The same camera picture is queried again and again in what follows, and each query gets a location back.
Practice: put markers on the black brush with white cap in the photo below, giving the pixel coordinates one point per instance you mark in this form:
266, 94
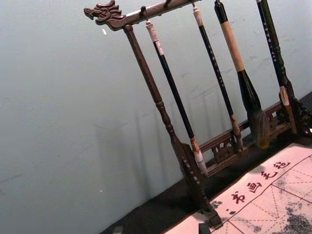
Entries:
170, 80

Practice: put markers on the black brush with brown tip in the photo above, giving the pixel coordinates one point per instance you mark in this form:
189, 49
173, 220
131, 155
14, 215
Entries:
214, 63

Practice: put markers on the white gridded calligraphy felt mat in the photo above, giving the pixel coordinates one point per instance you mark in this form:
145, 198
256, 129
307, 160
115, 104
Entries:
273, 202

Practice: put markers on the dark wooden dragon brush rack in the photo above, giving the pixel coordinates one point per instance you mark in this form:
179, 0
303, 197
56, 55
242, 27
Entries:
146, 73

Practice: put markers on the black table cloth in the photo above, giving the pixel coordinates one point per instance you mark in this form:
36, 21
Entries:
170, 204

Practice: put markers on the small black block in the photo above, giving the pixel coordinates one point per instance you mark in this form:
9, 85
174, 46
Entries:
204, 229

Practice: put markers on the thin black brush with lettering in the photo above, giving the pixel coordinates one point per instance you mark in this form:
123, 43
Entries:
268, 39

